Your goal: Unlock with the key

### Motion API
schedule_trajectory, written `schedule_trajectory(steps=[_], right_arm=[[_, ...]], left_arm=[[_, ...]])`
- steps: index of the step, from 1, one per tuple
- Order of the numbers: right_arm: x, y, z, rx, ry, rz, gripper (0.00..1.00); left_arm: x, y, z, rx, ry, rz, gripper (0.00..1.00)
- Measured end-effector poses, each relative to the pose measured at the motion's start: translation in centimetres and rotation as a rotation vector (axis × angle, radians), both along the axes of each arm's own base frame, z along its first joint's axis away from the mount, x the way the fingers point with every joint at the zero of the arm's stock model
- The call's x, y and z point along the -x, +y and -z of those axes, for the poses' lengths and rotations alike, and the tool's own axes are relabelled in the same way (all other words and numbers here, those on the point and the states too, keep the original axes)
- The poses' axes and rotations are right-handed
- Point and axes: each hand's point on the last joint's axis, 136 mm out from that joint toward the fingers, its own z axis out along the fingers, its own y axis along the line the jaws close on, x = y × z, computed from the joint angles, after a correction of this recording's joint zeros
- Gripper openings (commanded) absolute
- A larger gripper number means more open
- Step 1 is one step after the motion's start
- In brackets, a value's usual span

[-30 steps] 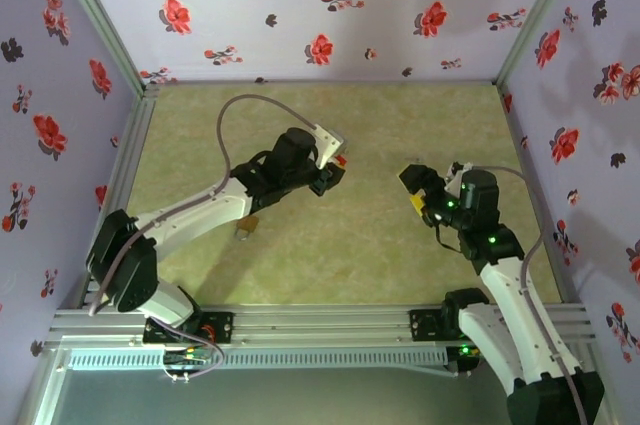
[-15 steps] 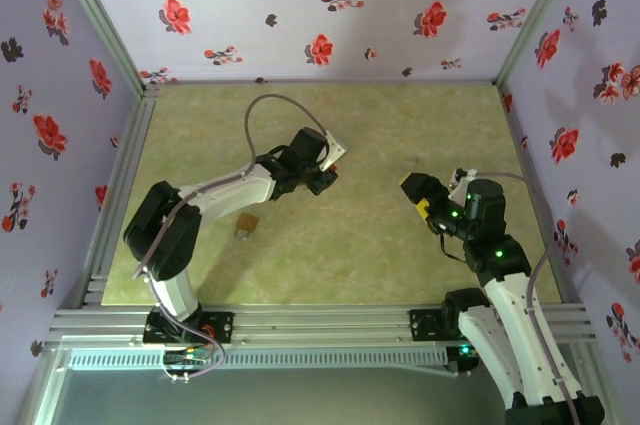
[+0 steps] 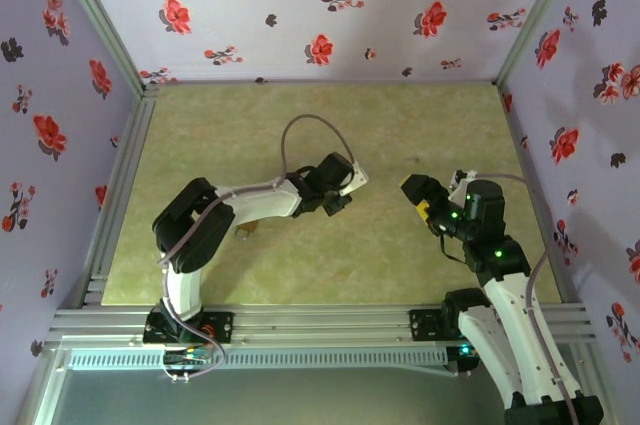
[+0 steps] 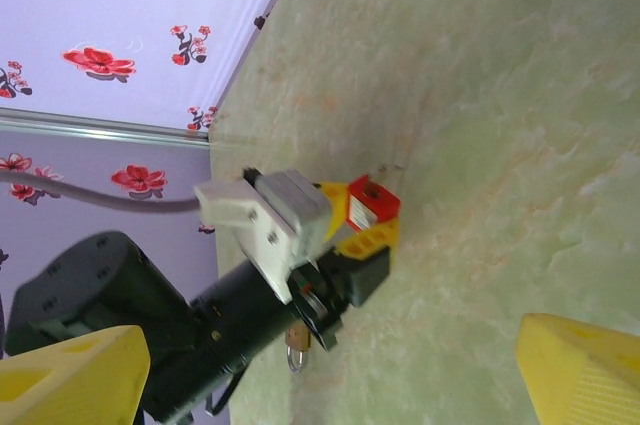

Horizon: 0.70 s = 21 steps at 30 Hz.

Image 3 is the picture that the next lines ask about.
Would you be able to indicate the aluminium frame post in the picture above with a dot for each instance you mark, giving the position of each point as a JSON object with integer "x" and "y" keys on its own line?
{"x": 99, "y": 15}
{"x": 536, "y": 15}

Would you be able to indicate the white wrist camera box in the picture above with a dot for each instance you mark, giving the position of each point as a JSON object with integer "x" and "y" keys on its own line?
{"x": 356, "y": 179}
{"x": 460, "y": 185}

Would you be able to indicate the aluminium frame long rail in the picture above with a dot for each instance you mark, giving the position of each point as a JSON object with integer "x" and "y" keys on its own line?
{"x": 320, "y": 325}

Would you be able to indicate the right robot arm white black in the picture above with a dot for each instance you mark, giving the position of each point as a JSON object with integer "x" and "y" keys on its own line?
{"x": 505, "y": 345}

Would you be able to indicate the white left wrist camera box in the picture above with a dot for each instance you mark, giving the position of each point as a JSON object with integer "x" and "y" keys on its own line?
{"x": 356, "y": 179}

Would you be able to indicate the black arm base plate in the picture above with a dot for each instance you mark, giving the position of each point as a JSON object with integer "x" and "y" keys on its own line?
{"x": 425, "y": 325}
{"x": 220, "y": 327}

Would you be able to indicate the brass padlock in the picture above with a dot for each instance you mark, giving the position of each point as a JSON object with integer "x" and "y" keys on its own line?
{"x": 246, "y": 231}

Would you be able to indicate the aluminium frame side rail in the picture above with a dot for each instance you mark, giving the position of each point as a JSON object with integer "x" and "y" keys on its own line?
{"x": 117, "y": 185}

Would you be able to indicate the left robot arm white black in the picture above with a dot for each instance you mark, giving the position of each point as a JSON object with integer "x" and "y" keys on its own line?
{"x": 260, "y": 200}

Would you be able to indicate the small connector board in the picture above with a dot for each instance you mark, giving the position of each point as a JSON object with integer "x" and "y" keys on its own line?
{"x": 187, "y": 356}

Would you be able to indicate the aluminium corner bracket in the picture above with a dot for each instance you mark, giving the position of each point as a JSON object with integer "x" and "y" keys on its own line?
{"x": 150, "y": 92}

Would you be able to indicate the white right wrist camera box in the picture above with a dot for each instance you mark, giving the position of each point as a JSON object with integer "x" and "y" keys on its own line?
{"x": 460, "y": 185}

